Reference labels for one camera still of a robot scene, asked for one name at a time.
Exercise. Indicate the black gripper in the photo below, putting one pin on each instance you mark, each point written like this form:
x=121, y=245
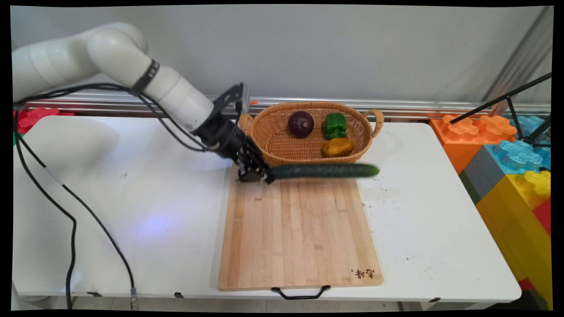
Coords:
x=220, y=134

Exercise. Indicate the long dark green cucumber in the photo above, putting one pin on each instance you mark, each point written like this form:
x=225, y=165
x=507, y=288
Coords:
x=324, y=171

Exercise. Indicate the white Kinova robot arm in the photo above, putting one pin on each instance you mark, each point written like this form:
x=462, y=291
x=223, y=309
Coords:
x=110, y=57

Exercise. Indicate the purple red onion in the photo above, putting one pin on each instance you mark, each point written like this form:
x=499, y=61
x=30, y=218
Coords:
x=301, y=124

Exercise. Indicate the yellow-brown potato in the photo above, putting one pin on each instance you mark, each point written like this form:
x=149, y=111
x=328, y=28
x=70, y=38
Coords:
x=338, y=147

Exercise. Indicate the green bell pepper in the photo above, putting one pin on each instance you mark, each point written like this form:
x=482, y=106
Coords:
x=335, y=126

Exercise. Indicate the orange giant building block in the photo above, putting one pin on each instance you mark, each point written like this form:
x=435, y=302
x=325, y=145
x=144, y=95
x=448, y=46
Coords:
x=458, y=138

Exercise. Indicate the red flower-shaped giant block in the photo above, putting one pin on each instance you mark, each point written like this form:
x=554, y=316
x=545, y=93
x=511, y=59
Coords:
x=37, y=116

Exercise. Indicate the grey giant building block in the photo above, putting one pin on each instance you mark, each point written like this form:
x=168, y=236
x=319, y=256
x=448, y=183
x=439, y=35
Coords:
x=482, y=174

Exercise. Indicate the blue giant building block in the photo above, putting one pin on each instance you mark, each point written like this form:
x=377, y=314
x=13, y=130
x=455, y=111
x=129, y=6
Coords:
x=515, y=156

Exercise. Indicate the black tripod stand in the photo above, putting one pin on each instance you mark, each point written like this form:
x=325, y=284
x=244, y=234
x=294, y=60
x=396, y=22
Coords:
x=511, y=99

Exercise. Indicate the yellow giant building block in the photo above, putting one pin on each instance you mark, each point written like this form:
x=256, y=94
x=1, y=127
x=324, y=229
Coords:
x=515, y=224

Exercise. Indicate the red giant block beside yellow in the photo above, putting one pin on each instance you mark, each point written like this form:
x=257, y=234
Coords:
x=544, y=215

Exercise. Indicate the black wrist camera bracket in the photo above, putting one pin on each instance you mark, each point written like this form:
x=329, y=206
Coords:
x=229, y=99

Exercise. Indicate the aluminium rail along wall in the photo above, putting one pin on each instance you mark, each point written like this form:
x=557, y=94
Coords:
x=396, y=108

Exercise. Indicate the aluminium diagonal frame post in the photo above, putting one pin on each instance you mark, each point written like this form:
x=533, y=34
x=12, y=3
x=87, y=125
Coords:
x=520, y=57

